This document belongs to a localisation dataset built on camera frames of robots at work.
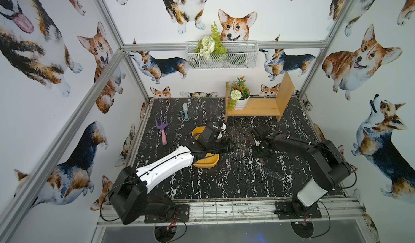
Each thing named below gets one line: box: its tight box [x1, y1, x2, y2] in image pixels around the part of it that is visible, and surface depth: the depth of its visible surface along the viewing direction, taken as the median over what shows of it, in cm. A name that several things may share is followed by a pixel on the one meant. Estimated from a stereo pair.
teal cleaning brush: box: [182, 102, 190, 123], surface depth 119 cm
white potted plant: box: [230, 89, 251, 111], surface depth 97 cm
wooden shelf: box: [225, 71, 296, 123], surface depth 108 cm
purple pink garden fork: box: [155, 117, 169, 146], surface depth 108 cm
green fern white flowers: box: [193, 20, 227, 59], surface depth 82 cm
